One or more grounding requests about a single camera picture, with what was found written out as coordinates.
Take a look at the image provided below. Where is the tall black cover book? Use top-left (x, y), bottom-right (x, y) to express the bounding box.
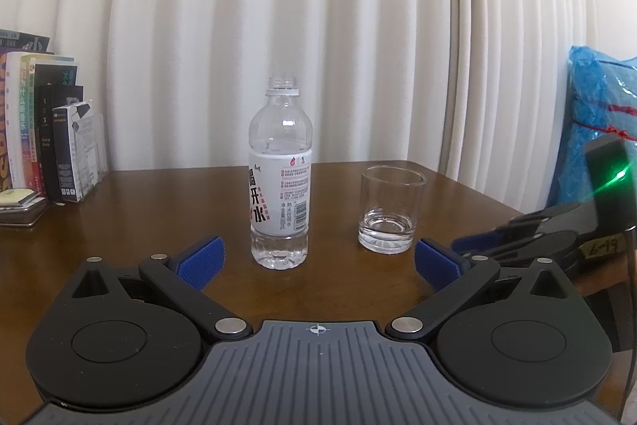
top-left (0, 29), bottom-right (50, 54)

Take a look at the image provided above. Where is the white yellow spine book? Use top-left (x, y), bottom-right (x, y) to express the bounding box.
top-left (4, 51), bottom-right (78, 194)

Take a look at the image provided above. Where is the white black product box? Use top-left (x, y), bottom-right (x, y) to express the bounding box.
top-left (55, 101), bottom-right (95, 203)

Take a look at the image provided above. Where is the clear plastic water bottle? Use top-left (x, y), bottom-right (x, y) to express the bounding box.
top-left (248, 75), bottom-right (313, 271)

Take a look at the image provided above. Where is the white pleated curtain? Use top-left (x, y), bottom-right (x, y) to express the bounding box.
top-left (1, 0), bottom-right (596, 211)

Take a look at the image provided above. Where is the blue plastic bag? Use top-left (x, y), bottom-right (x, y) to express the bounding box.
top-left (549, 46), bottom-right (636, 206)

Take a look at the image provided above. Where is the clear drinking glass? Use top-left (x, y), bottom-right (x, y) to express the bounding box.
top-left (358, 165), bottom-right (426, 256)

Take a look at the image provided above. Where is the metal tin with sticky notes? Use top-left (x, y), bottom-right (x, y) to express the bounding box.
top-left (0, 188), bottom-right (49, 227)

